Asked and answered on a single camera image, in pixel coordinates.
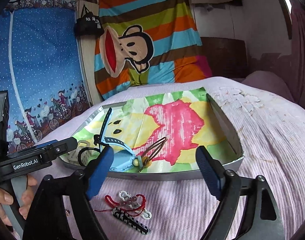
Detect blue dotted fabric wardrobe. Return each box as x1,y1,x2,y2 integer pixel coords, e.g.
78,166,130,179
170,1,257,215
0,0,89,153

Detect red beaded string bracelet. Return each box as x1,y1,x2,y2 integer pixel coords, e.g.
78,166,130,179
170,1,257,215
93,193,147,217

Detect black elastic hair tie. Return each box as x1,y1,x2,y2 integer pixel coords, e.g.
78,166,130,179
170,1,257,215
77,146,101,168

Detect pink pillow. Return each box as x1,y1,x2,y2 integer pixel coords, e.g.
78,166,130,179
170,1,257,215
242,70,295,102

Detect dark wooden headboard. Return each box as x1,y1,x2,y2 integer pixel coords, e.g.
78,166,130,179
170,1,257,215
201,37,250,79

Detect white plastic hair clip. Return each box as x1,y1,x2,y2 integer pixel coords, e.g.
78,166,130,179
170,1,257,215
118,190,152,220

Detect colourful painted paper lining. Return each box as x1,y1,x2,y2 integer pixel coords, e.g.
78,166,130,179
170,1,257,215
72,87,237,173

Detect person's left hand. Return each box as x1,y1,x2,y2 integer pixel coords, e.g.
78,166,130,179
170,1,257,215
0,175,37,226

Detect grey cardboard tray box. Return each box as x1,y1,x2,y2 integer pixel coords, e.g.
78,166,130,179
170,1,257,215
59,93,244,182

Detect striped monkey cartoon blanket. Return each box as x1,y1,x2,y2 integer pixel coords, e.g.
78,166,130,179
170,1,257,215
94,0,212,99

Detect beige plastic hair claw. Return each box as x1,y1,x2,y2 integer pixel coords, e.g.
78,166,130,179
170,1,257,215
67,140,92,166

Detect light blue kids watch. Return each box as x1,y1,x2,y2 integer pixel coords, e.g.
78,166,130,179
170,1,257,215
94,107,144,172

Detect pink striped bed sheet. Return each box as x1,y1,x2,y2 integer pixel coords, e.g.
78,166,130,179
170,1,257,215
7,76,305,240

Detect black white checkered hair clip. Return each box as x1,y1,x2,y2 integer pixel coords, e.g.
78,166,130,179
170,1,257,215
112,207,151,235

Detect black hanging tote bag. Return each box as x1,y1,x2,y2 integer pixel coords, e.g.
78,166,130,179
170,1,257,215
74,5,104,37

